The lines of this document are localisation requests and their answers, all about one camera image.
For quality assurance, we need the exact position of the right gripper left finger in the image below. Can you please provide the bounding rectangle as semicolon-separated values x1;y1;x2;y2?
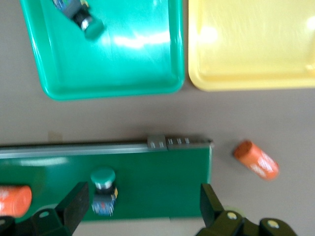
0;181;90;236

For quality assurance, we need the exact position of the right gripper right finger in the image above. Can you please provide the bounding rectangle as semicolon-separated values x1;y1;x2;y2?
196;183;298;236

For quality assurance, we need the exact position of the green mushroom push button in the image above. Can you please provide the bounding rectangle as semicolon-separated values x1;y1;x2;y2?
52;0;104;40
90;167;119;217

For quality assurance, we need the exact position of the orange cylinder white print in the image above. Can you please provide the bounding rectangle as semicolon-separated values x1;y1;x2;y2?
232;139;280;182
0;185;33;218

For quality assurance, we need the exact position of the green conveyor belt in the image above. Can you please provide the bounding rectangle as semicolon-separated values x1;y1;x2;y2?
0;134;214;222

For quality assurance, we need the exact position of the green plastic tray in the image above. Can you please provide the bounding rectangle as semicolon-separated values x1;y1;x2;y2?
19;0;186;101

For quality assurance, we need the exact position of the yellow plastic tray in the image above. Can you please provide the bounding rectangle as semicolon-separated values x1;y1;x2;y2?
188;0;315;92

